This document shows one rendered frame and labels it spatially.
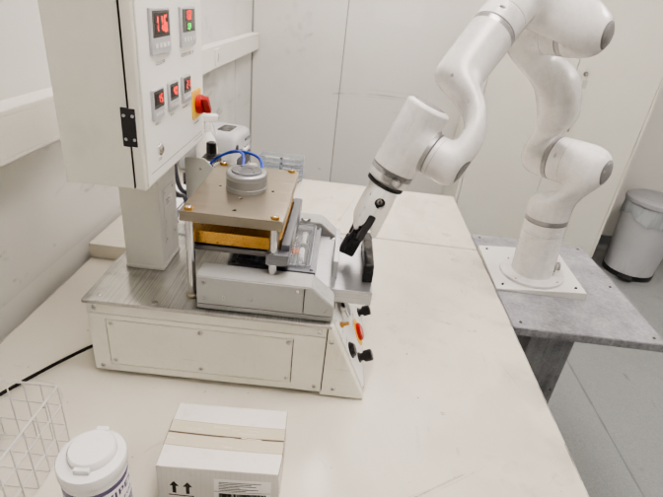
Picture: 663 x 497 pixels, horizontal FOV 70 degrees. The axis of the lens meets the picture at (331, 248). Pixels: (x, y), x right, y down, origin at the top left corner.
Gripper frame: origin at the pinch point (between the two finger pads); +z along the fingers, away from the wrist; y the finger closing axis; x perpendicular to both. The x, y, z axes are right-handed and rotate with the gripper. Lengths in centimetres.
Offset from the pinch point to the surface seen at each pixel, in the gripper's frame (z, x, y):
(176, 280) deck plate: 19.1, 29.0, -8.1
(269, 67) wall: 19, 52, 244
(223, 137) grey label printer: 22, 43, 88
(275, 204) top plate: -4.2, 17.5, -6.5
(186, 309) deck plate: 17.4, 24.3, -17.0
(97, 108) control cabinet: -11, 48, -16
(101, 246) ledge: 43, 55, 26
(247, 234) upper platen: 2.1, 20.0, -9.7
